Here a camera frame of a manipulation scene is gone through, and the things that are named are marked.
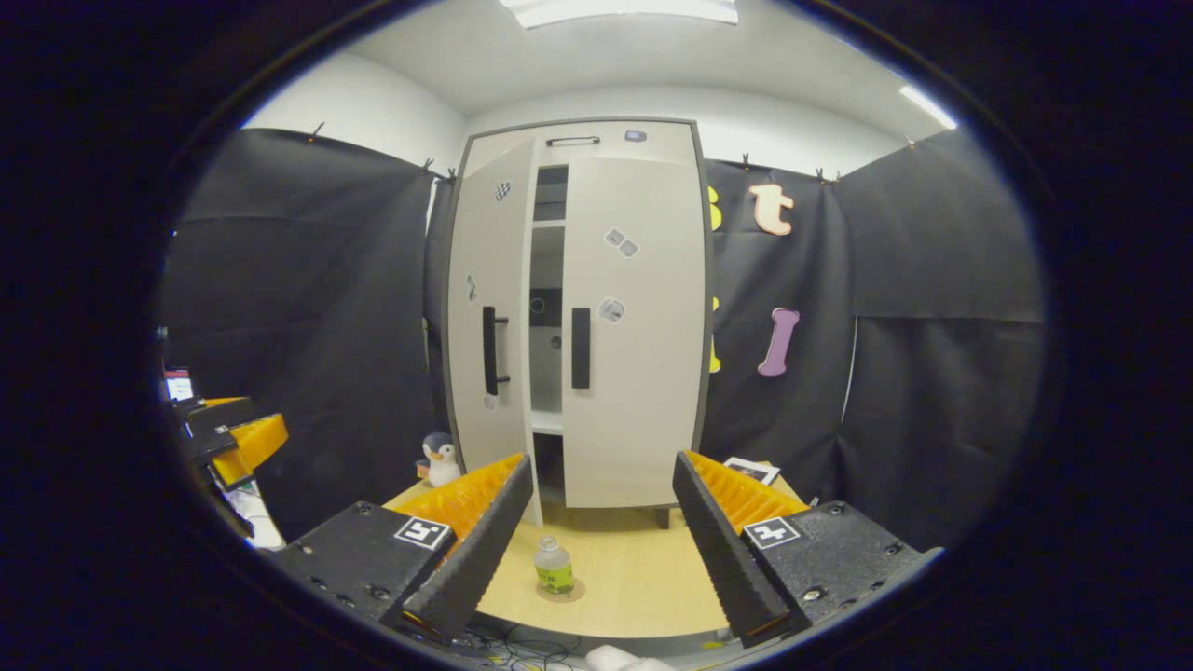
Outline beige cabinet drawer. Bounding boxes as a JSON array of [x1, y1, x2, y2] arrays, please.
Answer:
[[466, 121, 698, 161]]

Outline grey white cabinet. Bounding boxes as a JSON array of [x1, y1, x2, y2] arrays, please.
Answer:
[[438, 116, 717, 530]]

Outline white booklet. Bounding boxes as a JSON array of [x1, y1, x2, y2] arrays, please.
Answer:
[[722, 457, 782, 487]]

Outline white paper sheet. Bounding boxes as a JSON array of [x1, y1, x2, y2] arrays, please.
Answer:
[[224, 483, 285, 551]]

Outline tangled black cables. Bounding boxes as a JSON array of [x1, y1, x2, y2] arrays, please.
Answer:
[[461, 623, 583, 671]]

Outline narrow ceiling light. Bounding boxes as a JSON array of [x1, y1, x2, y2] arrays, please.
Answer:
[[899, 86, 959, 130]]

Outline large ceiling light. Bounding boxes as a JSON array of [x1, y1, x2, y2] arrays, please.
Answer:
[[499, 0, 739, 29]]

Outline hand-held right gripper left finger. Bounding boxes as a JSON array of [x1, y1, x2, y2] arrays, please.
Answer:
[[278, 454, 534, 644]]

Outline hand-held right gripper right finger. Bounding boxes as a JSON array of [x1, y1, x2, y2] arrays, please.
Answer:
[[673, 450, 933, 649]]

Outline black door handle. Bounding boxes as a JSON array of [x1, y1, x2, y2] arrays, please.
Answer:
[[571, 308, 592, 390], [482, 306, 511, 397]]

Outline green label bottle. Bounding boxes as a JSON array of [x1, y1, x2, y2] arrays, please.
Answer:
[[533, 535, 575, 596]]

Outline penguin plush toy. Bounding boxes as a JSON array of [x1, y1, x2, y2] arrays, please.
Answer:
[[417, 431, 462, 488]]

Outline white cabinet door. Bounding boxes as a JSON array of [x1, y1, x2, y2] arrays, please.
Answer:
[[562, 154, 706, 510], [447, 138, 542, 527]]

